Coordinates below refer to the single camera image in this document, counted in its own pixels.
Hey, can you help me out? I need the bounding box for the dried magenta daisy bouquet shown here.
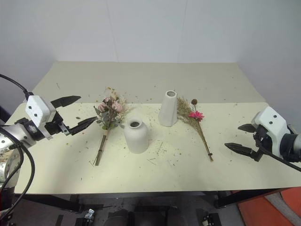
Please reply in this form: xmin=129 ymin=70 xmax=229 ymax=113
xmin=176 ymin=96 xmax=214 ymax=163

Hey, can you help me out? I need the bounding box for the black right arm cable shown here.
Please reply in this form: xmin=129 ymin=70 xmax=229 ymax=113
xmin=264 ymin=149 xmax=301 ymax=172

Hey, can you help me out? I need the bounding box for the black table frame bar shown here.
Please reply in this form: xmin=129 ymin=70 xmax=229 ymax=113
xmin=14 ymin=193 xmax=83 ymax=213
xmin=215 ymin=187 xmax=293 ymax=210

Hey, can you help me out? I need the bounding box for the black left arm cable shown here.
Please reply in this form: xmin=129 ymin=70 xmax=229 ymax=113
xmin=0 ymin=74 xmax=36 ymax=221

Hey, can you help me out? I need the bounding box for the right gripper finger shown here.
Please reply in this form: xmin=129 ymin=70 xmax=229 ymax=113
xmin=224 ymin=142 xmax=256 ymax=161
xmin=238 ymin=124 xmax=256 ymax=134

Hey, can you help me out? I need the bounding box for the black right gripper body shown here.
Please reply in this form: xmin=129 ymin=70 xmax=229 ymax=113
xmin=252 ymin=125 xmax=273 ymax=162

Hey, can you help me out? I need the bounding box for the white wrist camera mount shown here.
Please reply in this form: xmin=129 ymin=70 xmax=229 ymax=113
xmin=250 ymin=106 xmax=289 ymax=159
xmin=25 ymin=94 xmax=57 ymax=140

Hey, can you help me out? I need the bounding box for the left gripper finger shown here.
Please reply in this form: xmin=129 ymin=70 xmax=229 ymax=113
xmin=50 ymin=95 xmax=82 ymax=109
xmin=68 ymin=117 xmax=98 ymax=137

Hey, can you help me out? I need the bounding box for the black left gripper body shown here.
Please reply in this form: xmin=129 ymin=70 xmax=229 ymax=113
xmin=44 ymin=112 xmax=71 ymax=136

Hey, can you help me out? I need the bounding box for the round white ceramic vase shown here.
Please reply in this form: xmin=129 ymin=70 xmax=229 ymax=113
xmin=123 ymin=117 xmax=149 ymax=155

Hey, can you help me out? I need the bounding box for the cream table cover sheet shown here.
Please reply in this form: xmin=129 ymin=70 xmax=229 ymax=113
xmin=4 ymin=101 xmax=301 ymax=195

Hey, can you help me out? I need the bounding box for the tall angular white vase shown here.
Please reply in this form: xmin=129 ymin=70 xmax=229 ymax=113
xmin=158 ymin=90 xmax=178 ymax=127

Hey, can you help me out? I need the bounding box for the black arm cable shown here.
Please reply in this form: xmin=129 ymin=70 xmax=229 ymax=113
xmin=0 ymin=74 xmax=36 ymax=221
xmin=264 ymin=149 xmax=301 ymax=172

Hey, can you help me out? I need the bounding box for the dried pink rose bouquet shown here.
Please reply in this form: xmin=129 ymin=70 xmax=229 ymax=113
xmin=90 ymin=86 xmax=129 ymax=167

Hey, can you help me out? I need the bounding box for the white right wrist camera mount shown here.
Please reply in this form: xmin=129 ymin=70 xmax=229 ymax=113
xmin=250 ymin=106 xmax=289 ymax=159

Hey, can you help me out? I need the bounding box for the orange floor mat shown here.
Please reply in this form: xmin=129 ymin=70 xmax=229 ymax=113
xmin=237 ymin=187 xmax=301 ymax=226

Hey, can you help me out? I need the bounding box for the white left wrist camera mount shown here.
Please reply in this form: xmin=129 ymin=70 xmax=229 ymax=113
xmin=25 ymin=94 xmax=57 ymax=140

